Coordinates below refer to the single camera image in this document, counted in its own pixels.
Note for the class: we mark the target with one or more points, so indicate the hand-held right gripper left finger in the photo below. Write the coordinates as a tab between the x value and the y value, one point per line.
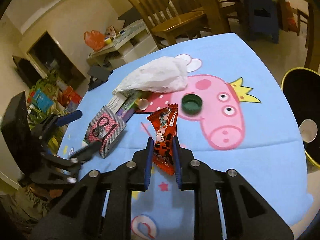
149	165

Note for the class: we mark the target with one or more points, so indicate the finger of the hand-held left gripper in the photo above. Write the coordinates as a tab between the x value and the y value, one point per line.
86	149
68	118

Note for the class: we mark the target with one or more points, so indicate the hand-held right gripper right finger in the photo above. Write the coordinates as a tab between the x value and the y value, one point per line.
177	166

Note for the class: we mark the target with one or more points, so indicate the red snack wrapper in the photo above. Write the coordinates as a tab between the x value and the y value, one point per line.
163	126

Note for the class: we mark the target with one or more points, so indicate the red cardboard box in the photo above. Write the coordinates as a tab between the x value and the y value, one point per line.
71	96

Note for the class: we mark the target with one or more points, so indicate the pink patterned carton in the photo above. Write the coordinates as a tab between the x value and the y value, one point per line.
107	130

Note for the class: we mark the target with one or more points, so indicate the white paper box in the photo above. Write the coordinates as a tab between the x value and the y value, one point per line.
115	102

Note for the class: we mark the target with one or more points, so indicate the purple packet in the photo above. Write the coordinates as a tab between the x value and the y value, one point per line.
128	115

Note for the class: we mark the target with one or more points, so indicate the small white cap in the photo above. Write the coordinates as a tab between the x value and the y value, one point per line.
143	104

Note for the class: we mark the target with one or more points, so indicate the black television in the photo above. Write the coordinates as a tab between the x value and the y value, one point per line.
28	71

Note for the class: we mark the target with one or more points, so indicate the green bottle cap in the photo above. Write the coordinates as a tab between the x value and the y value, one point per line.
191	103

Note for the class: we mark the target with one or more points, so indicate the orange plastic bag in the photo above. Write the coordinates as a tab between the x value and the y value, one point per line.
94	40

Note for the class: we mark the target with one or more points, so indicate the blue printed tablecloth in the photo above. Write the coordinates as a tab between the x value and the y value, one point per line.
260	155

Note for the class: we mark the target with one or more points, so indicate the yellow round jar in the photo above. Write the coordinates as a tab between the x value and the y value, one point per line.
108	40

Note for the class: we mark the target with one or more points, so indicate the white plastic bag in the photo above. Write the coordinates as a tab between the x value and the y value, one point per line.
155	76

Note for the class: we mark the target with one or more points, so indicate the white coffee table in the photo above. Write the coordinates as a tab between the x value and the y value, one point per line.
125	47

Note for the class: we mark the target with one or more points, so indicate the white paper cup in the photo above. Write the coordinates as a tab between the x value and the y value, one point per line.
308	131

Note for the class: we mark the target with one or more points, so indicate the wooden slat-back chair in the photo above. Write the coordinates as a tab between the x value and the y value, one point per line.
175	22

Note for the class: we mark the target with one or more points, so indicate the black bin with gold rim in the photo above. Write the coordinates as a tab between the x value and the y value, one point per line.
300	90

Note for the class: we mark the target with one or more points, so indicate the wooden dining table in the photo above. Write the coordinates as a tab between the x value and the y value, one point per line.
215	7

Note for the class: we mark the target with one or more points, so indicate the blue plastic stool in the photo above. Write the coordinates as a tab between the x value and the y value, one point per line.
262	17

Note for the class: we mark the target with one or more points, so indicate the dark wooden chair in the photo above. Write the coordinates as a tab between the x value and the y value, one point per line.
233	3

